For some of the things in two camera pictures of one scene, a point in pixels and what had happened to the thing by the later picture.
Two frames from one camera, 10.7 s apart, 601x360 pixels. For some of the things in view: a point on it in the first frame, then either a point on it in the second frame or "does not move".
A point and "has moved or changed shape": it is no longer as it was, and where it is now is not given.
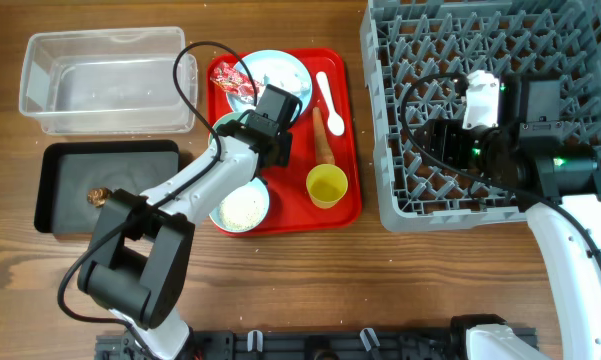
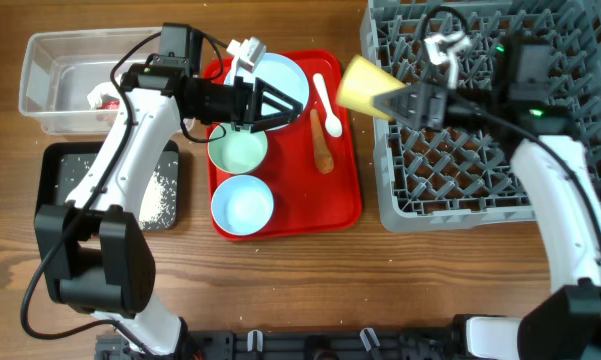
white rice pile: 243,209 has moved or changed shape
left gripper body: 285,139 → 223,103
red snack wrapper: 232,79 has moved or changed shape
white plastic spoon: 335,123 does not move
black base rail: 297,344 does not move
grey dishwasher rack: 576,42 does not move
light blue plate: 276,68 does not move
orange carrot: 324,152 does not move
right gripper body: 458,149 → 433,117
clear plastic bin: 108,81 does not move
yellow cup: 326,184 → 359,80
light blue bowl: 244,208 does not move
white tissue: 288,80 → 94,96
